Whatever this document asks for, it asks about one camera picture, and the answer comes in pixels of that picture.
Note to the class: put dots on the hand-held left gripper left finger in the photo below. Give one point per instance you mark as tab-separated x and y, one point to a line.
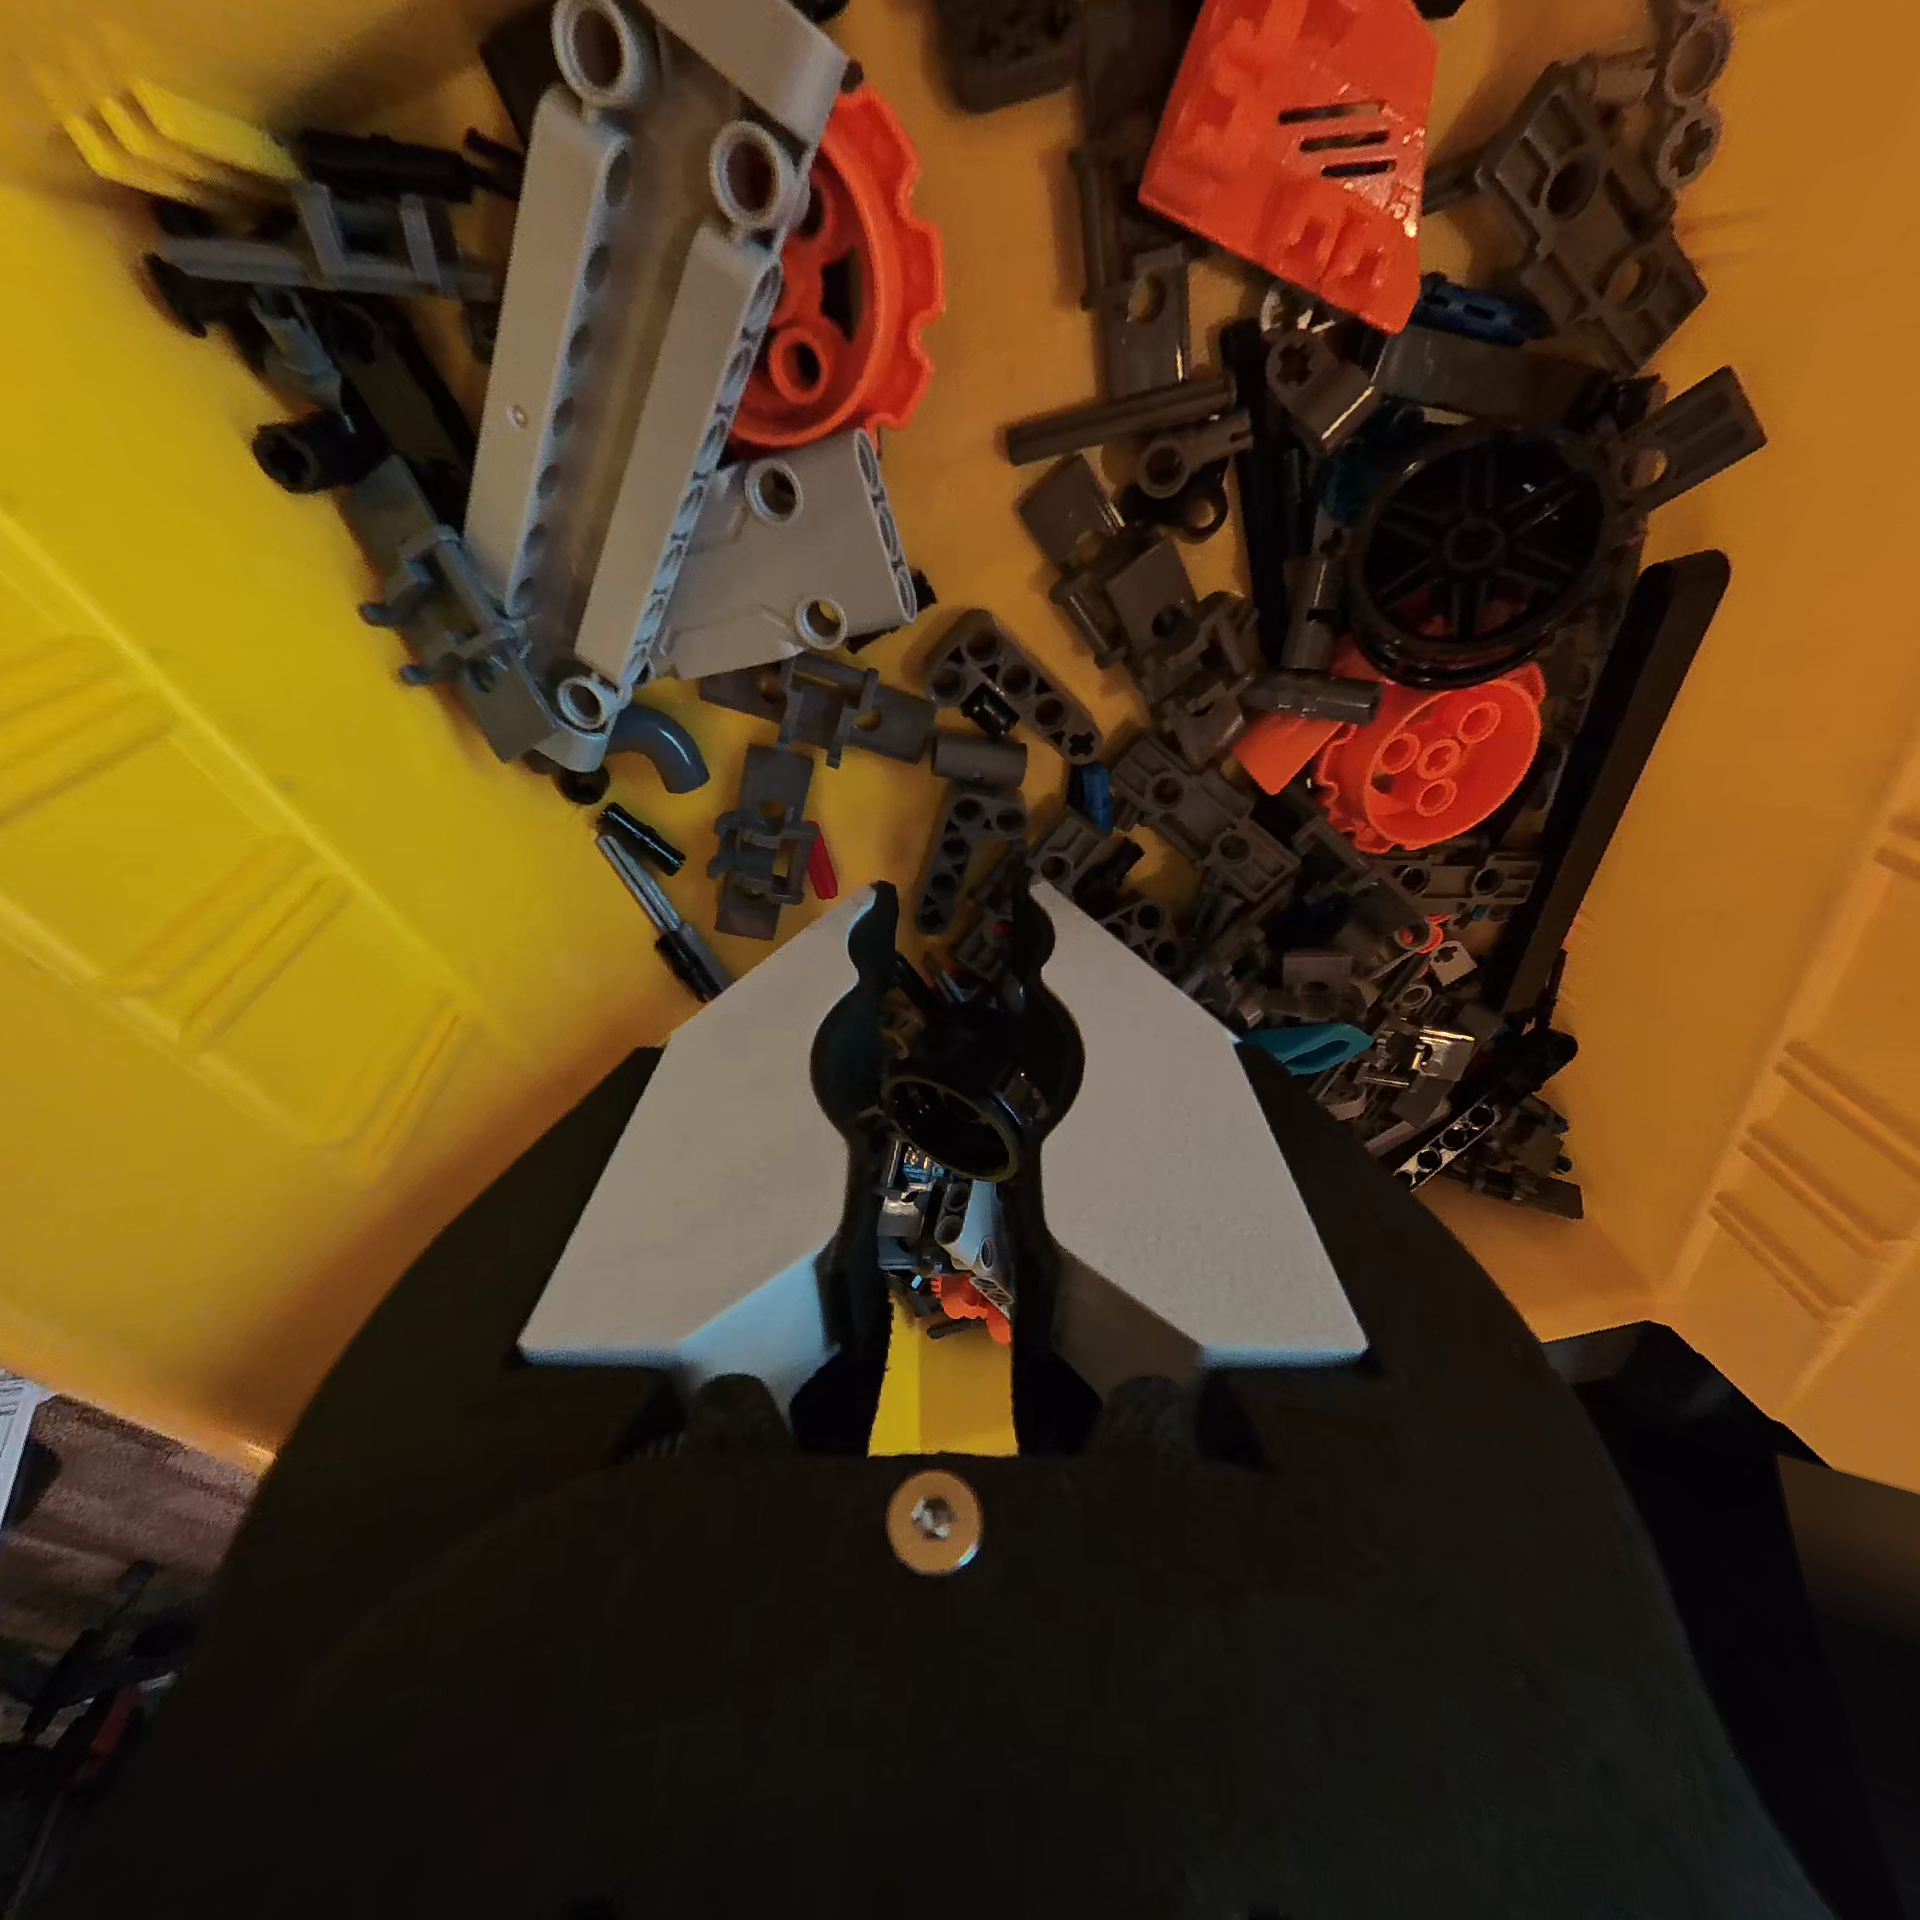
705	1201

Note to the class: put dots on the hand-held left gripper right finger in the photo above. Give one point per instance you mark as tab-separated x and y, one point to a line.
1185	1201

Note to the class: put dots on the black toy wheel hub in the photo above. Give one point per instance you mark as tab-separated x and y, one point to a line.
945	1116

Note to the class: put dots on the yellow plastic bin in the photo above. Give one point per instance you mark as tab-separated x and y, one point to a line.
225	900

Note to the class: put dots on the pile of toy building parts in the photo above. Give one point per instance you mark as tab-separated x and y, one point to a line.
1171	629

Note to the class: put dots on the teal short beam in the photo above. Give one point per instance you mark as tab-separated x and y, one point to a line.
1306	1046

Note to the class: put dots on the black silver axle rod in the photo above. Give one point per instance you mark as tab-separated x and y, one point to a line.
660	915

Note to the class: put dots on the dark grey curved pipe piece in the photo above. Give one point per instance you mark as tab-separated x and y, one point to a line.
660	743

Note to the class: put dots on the large orange gear wheel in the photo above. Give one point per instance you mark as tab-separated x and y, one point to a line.
1426	757
854	285

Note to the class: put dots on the long black flat strip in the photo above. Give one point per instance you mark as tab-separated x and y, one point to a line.
1629	750

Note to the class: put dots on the grey block with holes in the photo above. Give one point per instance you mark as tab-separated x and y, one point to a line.
795	555

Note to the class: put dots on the black toy tyre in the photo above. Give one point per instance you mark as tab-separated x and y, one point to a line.
1487	555

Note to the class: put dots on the large grey frame brick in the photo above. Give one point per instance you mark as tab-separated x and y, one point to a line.
631	373

